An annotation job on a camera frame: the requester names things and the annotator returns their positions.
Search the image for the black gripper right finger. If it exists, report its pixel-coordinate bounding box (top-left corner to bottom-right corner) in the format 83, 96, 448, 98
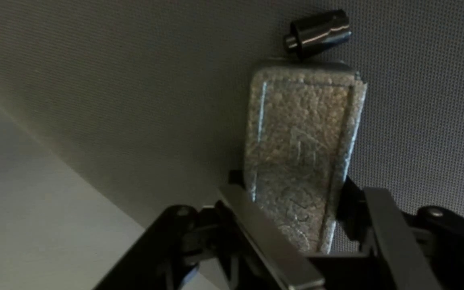
339, 175, 464, 290

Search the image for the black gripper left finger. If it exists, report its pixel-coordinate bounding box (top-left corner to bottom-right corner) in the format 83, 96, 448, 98
94, 183, 327, 290

